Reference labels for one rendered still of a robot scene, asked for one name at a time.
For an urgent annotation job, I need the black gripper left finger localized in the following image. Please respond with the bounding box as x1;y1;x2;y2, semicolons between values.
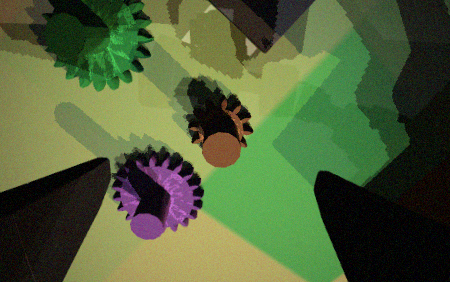
0;157;111;282

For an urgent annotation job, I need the green gear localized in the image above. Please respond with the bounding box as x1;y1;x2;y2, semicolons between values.
40;0;154;92

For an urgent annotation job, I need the purple gear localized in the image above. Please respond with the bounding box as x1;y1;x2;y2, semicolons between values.
112;151;204;240

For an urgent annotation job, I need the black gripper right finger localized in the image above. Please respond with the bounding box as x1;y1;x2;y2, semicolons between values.
314;170;450;282

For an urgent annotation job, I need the brown gear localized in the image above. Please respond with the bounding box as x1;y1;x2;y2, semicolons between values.
188;95;254;168

